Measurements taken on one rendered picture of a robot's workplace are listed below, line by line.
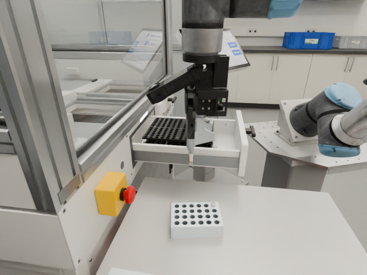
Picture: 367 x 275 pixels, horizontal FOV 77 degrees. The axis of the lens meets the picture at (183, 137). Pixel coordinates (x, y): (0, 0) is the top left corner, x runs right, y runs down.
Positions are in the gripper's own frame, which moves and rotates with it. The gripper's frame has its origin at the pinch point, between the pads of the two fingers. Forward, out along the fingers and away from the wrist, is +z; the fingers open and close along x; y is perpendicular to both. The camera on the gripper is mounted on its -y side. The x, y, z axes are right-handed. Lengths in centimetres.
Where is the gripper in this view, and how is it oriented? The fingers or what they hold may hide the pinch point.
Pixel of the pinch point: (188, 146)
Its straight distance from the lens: 52.8
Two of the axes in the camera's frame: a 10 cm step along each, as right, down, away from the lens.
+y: 10.0, -0.1, 0.3
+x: -0.3, -4.4, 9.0
